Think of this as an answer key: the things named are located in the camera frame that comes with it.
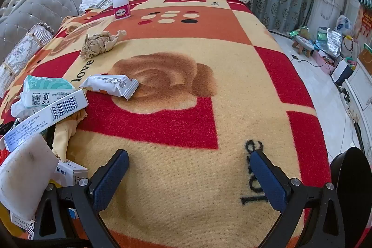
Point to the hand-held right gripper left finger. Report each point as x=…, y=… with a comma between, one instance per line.
x=113, y=181

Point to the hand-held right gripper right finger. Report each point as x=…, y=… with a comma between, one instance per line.
x=267, y=181

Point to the black trash bin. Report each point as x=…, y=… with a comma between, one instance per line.
x=354, y=178

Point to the small white medicine box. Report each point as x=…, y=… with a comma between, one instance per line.
x=71, y=172

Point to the yellow cloth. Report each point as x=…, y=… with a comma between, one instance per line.
x=62, y=137

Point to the red orange printed blanket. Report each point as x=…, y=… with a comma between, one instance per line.
x=186, y=134

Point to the white foam sponge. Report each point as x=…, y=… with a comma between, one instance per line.
x=23, y=172

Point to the long white barcode box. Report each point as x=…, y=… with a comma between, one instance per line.
x=43, y=120

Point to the white snack wrapper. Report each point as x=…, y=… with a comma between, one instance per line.
x=110, y=85

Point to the white cardboard box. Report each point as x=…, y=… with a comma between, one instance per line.
x=20, y=221

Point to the green tissue pack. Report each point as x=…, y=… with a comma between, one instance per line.
x=43, y=88

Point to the crumpled white tissue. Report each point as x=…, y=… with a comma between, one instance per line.
x=20, y=110

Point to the navy white bag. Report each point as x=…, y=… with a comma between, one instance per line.
x=343, y=73

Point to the pink box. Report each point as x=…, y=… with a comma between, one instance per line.
x=327, y=63

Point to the white TV cabinet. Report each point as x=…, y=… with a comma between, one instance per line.
x=360, y=85

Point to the crumpled brown paper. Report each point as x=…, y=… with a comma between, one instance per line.
x=96, y=46

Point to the small wooden stool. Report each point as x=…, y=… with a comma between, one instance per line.
x=303, y=43

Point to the green snack bag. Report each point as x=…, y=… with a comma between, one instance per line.
x=299, y=32

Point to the teal plastic container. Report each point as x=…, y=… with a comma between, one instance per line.
x=321, y=37

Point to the silver foil bag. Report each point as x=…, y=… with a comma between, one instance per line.
x=334, y=41

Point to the beaded bolster pillow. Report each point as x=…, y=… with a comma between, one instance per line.
x=20, y=56

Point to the white plastic bag blue print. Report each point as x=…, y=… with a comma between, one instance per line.
x=343, y=23

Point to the white pill bottle pink label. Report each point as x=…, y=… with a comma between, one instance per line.
x=121, y=4

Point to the red hanging decoration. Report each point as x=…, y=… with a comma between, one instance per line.
x=366, y=22

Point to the grey tufted sofa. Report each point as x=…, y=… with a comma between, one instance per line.
x=37, y=9

